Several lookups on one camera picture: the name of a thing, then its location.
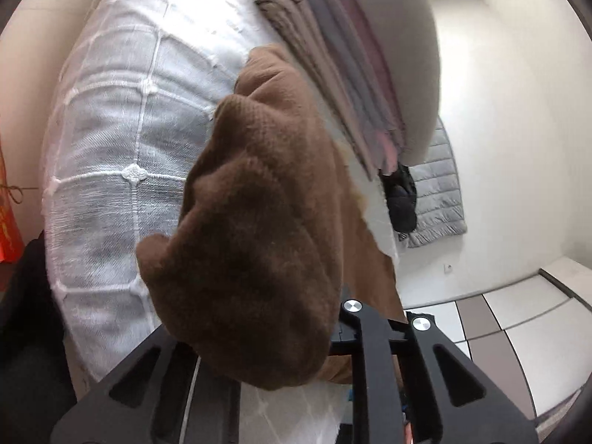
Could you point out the bed with grey checked cover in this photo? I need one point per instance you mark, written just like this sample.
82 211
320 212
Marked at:
115 125

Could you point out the white and taupe wardrobe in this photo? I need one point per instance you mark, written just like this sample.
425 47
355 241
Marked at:
532 333

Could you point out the white wall socket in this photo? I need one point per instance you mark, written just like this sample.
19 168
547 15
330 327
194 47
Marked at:
448 268

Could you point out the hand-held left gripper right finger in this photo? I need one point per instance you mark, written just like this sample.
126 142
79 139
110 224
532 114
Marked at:
374 365

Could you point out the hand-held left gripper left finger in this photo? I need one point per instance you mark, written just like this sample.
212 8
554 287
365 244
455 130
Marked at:
92 421

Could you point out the dark cloth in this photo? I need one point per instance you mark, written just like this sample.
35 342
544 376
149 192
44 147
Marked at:
27 333

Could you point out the brown jacket with fleece collar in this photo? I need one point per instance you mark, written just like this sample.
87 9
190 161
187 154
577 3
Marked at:
259 240

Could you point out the black puffer jacket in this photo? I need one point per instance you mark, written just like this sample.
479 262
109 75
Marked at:
402 203

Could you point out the red box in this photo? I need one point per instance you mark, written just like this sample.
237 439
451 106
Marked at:
7 222

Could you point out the blue-grey folded blanket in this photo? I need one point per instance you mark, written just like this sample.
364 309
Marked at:
323 23

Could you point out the light pink folded blanket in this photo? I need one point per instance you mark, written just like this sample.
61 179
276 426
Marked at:
388 152

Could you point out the mauve folded blanket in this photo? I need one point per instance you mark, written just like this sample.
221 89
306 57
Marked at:
358 37

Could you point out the grey padded headboard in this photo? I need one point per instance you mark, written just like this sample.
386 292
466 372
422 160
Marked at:
439 185

